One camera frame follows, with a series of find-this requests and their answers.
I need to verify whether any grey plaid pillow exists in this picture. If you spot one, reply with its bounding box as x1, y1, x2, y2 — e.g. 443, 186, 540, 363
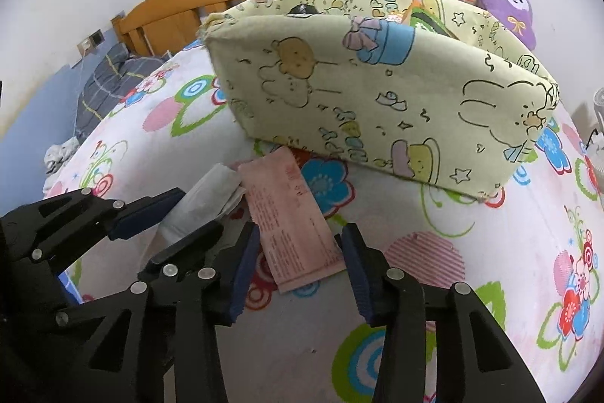
75, 42, 166, 144

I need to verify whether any pink packet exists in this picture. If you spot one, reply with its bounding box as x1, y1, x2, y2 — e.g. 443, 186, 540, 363
237, 147, 346, 294

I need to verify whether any white pad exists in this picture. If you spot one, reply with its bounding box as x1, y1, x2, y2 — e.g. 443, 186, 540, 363
158, 164, 246, 243

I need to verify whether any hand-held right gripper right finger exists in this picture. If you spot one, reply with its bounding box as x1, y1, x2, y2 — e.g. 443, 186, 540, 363
341, 222, 548, 403

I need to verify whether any wall socket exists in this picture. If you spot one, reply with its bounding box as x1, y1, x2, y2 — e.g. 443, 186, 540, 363
77, 30, 105, 54

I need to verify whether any white crumpled cloth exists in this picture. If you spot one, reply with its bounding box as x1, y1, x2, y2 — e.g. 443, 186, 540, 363
43, 136, 81, 174

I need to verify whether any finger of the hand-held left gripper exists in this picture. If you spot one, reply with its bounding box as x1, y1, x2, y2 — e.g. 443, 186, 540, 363
7, 187, 186, 272
54, 221, 225, 327

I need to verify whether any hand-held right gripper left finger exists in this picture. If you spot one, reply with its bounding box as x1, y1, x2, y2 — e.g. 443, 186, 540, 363
57, 222, 261, 403

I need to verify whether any white fan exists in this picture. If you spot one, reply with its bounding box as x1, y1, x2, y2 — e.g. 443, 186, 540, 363
585, 86, 604, 196

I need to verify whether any black power cable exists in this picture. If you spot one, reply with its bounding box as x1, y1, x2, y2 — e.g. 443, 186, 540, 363
582, 127, 600, 158

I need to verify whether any yellow cartoon fabric storage box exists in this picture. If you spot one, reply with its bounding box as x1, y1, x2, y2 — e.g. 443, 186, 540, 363
200, 0, 562, 202

